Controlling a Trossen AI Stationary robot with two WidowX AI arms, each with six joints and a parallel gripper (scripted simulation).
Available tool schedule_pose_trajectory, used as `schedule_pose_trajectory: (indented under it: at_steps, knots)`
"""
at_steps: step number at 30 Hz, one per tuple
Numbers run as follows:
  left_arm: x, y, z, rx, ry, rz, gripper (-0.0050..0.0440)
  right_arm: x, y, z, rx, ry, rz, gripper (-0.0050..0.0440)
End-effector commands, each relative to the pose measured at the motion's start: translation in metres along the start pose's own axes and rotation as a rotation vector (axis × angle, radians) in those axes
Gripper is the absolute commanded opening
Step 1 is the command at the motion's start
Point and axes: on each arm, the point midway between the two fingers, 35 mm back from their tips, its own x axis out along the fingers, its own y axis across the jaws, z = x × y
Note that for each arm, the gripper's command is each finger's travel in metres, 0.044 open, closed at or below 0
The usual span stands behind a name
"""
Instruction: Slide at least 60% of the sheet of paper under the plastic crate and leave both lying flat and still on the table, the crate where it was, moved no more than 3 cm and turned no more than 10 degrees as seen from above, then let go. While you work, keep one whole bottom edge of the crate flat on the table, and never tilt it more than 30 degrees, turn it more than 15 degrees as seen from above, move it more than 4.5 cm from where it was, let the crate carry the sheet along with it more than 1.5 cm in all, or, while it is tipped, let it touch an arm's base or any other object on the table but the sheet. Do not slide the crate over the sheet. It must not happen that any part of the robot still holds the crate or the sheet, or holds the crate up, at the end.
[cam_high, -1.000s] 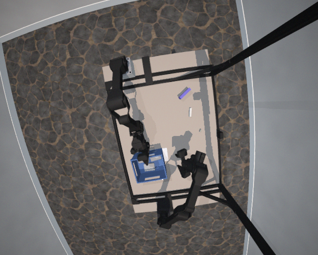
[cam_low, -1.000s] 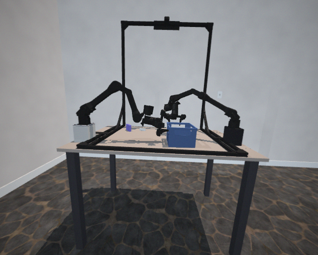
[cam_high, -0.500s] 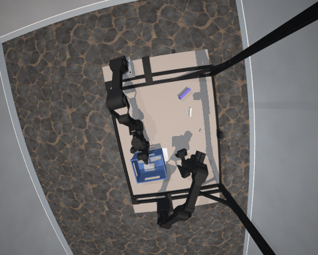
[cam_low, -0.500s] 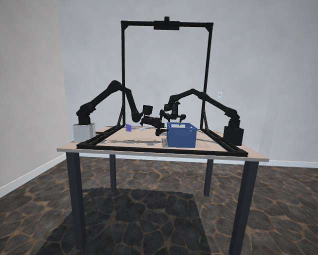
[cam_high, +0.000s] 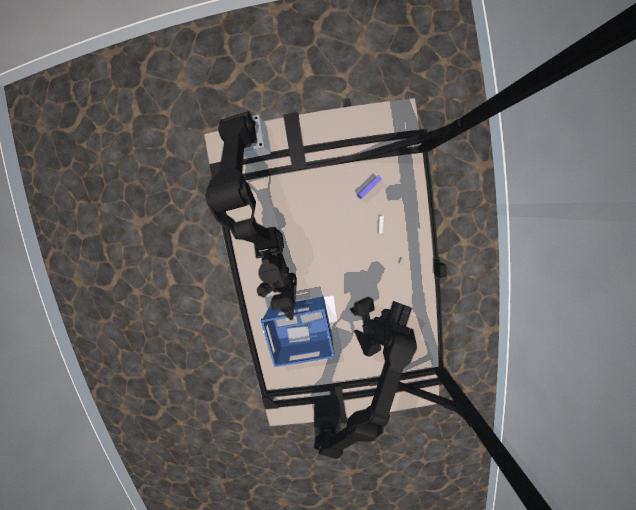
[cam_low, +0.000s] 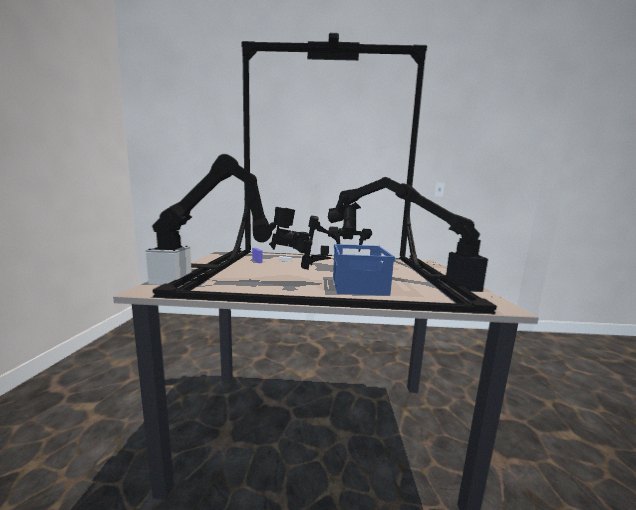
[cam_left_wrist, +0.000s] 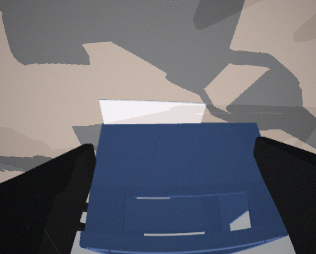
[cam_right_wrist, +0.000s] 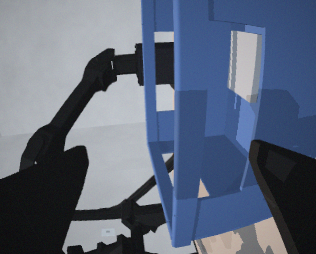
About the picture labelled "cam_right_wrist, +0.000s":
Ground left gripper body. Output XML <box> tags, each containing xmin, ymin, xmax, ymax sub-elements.
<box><xmin>92</xmin><ymin>199</ymin><xmax>150</xmax><ymax>254</ymax></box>

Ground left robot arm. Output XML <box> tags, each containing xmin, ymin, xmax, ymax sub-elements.
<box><xmin>19</xmin><ymin>48</ymin><xmax>138</xmax><ymax>171</ymax></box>

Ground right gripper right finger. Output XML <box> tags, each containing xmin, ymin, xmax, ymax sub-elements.
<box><xmin>248</xmin><ymin>139</ymin><xmax>316</xmax><ymax>254</ymax></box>

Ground blue plastic crate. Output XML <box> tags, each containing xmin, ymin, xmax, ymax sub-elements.
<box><xmin>141</xmin><ymin>0</ymin><xmax>316</xmax><ymax>248</ymax></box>

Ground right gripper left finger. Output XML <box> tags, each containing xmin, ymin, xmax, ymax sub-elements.
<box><xmin>0</xmin><ymin>145</ymin><xmax>89</xmax><ymax>254</ymax></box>

